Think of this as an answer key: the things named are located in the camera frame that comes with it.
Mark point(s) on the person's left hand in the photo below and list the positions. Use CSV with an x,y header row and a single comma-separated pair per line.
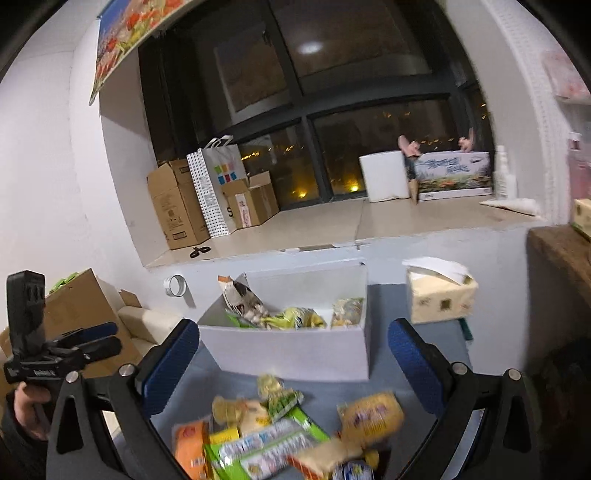
x,y
28,410

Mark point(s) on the blue white snack packet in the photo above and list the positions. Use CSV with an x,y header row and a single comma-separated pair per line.
x,y
353,471

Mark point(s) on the black scissors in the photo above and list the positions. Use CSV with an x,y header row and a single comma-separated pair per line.
x,y
200,251

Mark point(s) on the white plastic bag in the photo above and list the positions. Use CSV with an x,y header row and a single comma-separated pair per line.
x,y
512,205

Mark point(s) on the clear jelly cup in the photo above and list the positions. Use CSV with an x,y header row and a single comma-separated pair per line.
x,y
270,385

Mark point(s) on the beige snack packet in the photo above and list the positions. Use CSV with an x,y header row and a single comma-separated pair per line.
x,y
318,457

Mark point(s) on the pink toy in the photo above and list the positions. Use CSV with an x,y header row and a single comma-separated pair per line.
x,y
410,147
467,141

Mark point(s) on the long printed box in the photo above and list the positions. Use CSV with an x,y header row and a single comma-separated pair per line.
x,y
455,175

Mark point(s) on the dark window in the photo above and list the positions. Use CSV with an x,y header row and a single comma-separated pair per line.
x,y
323,92

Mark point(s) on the small open cardboard box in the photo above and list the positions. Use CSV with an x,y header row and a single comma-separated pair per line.
x,y
251,203

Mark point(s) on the wooden cabinet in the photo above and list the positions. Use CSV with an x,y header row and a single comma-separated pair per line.
x,y
561,267

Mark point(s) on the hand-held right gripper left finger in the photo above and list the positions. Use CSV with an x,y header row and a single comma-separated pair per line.
x,y
168,369

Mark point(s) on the small brown paper bag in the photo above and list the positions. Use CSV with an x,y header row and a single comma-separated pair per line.
x,y
413,191

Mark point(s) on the tape roll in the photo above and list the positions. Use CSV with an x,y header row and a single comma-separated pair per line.
x,y
175,286

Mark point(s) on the flower wall poster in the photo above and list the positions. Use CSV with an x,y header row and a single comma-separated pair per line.
x,y
134,32

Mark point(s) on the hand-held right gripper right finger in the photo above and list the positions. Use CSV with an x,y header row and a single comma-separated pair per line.
x,y
413,364

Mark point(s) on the person's left forearm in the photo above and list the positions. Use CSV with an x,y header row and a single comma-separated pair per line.
x,y
18,454

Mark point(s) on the yellow tissue pack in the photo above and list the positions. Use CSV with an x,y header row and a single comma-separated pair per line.
x,y
441,300

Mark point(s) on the orange snack packet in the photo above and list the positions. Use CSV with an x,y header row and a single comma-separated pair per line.
x,y
189,447

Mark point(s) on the large cardboard box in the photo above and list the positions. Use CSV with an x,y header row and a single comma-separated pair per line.
x,y
178,207

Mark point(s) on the yellow green snack packet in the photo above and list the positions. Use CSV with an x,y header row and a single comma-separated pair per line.
x,y
295,319

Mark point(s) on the white box on sill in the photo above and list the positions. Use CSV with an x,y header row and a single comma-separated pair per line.
x,y
384,176

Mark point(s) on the white storage box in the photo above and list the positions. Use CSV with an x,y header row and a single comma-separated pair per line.
x,y
295,350

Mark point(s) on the polka dot shopping bag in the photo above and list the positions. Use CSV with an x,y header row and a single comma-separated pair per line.
x,y
217,184

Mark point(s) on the yellow snack bag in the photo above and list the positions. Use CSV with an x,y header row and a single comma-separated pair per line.
x,y
371,417

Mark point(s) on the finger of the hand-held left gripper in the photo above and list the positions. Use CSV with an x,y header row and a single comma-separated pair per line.
x,y
104,348
97,331

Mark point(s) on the long green snack packet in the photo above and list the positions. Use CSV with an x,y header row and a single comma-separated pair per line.
x,y
258,454

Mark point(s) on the flat cardboard box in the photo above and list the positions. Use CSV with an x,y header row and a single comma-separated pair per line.
x,y
78,309

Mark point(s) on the clear snack bag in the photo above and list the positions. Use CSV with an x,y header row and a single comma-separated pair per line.
x,y
347,313

